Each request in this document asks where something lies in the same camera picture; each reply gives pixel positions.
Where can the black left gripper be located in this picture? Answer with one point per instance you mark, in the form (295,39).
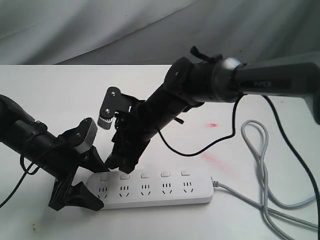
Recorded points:
(66,161)

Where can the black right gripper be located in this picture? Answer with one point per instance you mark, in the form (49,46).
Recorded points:
(128,141)

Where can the white five-outlet power strip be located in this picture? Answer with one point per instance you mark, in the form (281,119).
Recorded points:
(151,188)

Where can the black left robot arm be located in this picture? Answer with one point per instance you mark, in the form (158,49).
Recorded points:
(28,137)

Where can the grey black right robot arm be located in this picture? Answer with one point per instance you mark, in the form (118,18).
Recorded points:
(188,85)

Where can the white backdrop cloth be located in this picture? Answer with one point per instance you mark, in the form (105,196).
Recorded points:
(129,32)

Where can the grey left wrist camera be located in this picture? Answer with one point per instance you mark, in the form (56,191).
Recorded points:
(84,135)

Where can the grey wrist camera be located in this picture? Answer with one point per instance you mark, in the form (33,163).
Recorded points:
(113,103)
(84,135)

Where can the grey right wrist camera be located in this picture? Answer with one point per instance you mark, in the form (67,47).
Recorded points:
(113,103)

